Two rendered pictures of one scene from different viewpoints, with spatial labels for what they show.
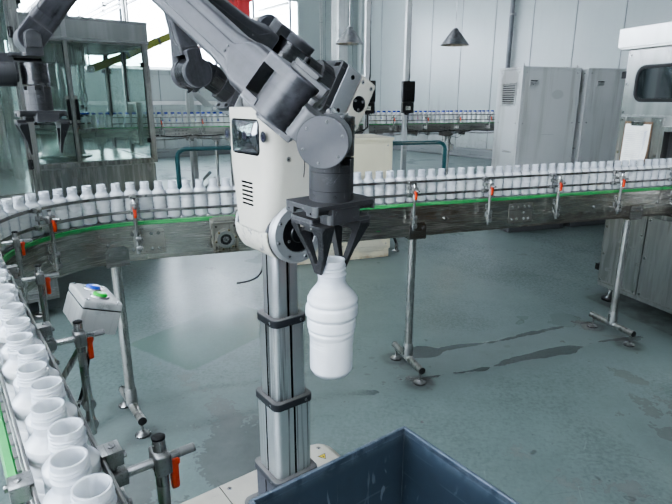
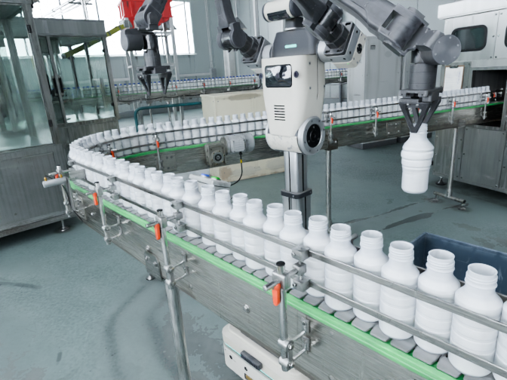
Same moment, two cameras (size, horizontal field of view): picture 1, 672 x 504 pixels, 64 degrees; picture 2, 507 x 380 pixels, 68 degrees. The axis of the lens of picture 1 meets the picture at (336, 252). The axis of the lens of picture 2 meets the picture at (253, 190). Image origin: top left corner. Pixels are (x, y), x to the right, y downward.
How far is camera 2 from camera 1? 51 cm
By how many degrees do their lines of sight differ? 5
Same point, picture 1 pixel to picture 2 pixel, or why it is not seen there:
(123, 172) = (96, 128)
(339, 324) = (428, 160)
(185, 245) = (188, 164)
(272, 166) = (301, 93)
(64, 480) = (345, 237)
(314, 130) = (443, 43)
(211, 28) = not seen: outside the picture
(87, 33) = (63, 29)
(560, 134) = (391, 81)
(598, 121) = not seen: hidden behind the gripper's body
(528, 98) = (370, 57)
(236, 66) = (374, 14)
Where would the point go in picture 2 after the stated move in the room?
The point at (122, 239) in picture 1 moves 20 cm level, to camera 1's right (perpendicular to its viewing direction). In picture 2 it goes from (149, 163) to (179, 160)
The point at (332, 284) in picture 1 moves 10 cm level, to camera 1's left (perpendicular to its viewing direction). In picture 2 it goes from (422, 137) to (381, 141)
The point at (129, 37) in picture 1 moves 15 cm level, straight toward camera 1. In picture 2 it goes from (93, 31) to (93, 29)
